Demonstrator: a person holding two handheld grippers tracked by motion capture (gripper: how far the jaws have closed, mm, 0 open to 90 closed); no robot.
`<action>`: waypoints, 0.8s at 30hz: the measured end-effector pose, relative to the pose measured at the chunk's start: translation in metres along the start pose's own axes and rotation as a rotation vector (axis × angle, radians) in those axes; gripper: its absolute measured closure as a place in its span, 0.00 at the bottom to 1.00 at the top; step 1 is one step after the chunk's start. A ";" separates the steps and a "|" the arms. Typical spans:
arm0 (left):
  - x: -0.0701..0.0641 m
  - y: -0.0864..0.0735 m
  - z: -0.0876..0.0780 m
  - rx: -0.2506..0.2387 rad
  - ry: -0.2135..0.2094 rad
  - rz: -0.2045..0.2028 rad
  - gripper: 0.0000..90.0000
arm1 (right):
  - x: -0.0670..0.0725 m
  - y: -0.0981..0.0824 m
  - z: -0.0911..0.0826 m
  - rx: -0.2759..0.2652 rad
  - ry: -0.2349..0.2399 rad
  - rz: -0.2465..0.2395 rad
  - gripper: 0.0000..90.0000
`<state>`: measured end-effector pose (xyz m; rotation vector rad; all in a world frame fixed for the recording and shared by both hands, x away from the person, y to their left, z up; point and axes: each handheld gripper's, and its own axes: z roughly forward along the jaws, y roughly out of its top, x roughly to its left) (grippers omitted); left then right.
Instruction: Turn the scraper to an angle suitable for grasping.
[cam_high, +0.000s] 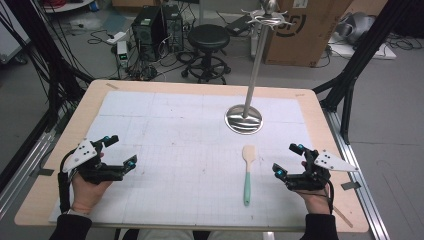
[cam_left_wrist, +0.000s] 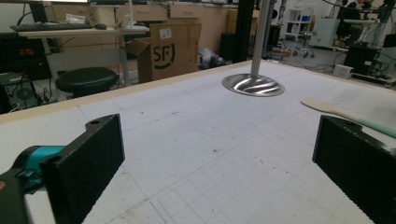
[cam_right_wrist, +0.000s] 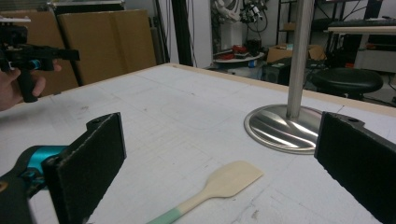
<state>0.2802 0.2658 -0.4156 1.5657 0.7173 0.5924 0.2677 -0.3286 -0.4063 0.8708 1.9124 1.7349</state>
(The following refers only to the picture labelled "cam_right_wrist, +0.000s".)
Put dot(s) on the brown cardboard box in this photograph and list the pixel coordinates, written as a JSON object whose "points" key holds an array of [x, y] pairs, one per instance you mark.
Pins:
{"points": [[292, 53]]}

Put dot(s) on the round white side table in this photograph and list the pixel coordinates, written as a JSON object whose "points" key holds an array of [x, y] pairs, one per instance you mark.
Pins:
{"points": [[239, 60]]}

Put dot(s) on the black round stool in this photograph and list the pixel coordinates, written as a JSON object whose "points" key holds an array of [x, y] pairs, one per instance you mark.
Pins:
{"points": [[347, 82]]}

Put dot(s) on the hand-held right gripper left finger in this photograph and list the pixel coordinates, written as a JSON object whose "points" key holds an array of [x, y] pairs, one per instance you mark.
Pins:
{"points": [[84, 165]]}

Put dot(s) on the large brown cardboard sheet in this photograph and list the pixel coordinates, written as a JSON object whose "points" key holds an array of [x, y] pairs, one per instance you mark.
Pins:
{"points": [[106, 46]]}

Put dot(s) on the steel stand with round base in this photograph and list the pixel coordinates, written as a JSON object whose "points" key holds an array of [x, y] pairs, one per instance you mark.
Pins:
{"points": [[292, 121]]}

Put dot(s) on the black vertical post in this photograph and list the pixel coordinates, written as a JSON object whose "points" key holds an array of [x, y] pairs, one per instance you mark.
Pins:
{"points": [[182, 32]]}

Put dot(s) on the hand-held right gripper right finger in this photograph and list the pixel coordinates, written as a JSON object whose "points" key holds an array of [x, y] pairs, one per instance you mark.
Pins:
{"points": [[358, 158]]}

